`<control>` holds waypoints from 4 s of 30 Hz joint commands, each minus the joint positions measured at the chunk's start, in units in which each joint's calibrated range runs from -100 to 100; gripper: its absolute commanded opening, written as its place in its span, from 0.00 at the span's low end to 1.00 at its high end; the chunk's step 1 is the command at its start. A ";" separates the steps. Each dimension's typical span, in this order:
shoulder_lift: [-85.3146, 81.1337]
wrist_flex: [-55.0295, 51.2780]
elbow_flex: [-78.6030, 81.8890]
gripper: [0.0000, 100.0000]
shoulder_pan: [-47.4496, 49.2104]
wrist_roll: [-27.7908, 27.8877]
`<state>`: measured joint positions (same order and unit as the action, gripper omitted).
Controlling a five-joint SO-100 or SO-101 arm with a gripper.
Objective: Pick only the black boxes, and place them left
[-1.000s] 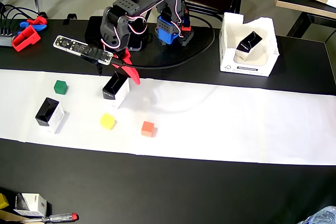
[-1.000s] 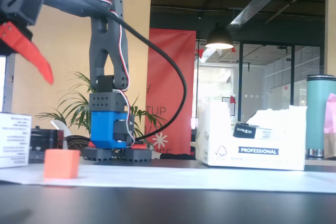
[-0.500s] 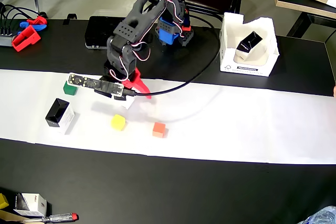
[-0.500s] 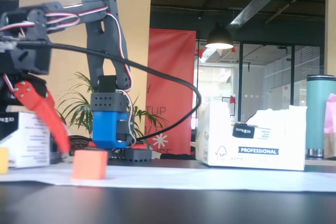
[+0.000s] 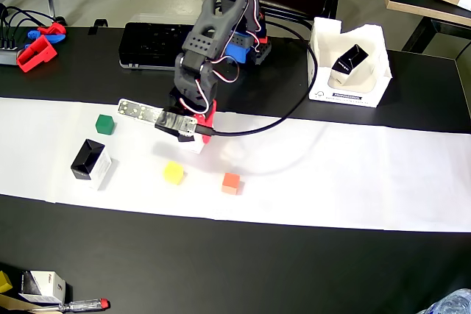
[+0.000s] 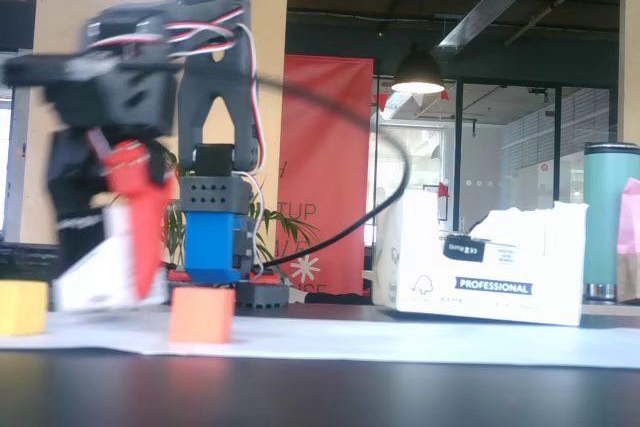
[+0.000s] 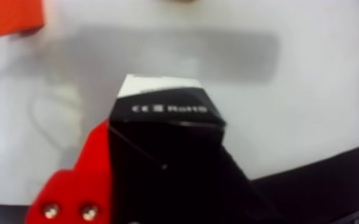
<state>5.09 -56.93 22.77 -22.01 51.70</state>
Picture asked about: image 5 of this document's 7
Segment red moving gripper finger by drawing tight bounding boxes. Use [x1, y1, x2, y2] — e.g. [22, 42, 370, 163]
[196, 99, 218, 145]

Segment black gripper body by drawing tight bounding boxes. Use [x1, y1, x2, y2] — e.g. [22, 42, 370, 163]
[169, 83, 218, 115]

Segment silver wrist camera bar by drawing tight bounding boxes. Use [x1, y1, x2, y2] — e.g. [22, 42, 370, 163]
[117, 98, 207, 137]

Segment yellow cube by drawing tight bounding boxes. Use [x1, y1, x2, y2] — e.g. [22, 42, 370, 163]
[163, 161, 184, 185]

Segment orange cube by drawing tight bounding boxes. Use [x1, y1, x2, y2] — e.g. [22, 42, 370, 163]
[222, 172, 241, 196]

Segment black laptop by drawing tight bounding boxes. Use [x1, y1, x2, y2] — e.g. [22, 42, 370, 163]
[118, 22, 196, 71]

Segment green cube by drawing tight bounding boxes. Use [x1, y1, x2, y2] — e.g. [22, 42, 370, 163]
[95, 114, 115, 135]

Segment white paper sheet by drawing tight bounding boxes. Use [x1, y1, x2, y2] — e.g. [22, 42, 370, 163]
[0, 96, 471, 233]

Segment white cardboard napkin box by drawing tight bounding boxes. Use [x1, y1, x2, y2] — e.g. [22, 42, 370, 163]
[307, 16, 394, 108]

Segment grey usb hub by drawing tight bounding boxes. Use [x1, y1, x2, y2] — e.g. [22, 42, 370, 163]
[0, 47, 20, 67]

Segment small white printed box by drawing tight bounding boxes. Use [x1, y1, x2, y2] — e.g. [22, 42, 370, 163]
[18, 270, 67, 306]

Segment yellow block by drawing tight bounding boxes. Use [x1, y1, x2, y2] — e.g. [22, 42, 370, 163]
[0, 270, 14, 295]

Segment brown cardboard piece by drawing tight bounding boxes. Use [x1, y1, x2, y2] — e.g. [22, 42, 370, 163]
[0, 293, 62, 314]

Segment clear plastic bottle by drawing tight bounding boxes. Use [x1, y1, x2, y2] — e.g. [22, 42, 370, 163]
[415, 288, 471, 314]

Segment thick black camera cable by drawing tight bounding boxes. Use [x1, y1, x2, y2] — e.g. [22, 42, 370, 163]
[194, 15, 319, 138]

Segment red white servo wires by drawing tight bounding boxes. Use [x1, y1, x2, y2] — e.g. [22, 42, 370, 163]
[194, 0, 266, 109]

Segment red printed handle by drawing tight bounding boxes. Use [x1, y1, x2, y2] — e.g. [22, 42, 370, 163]
[36, 22, 68, 38]

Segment red printed bracket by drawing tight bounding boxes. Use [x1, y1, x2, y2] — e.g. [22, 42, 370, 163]
[16, 34, 59, 73]

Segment black hub cable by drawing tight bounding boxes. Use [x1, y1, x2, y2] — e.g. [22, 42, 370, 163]
[0, 3, 62, 51]

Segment clear handle screwdriver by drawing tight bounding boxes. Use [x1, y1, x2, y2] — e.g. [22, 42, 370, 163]
[35, 298, 110, 313]

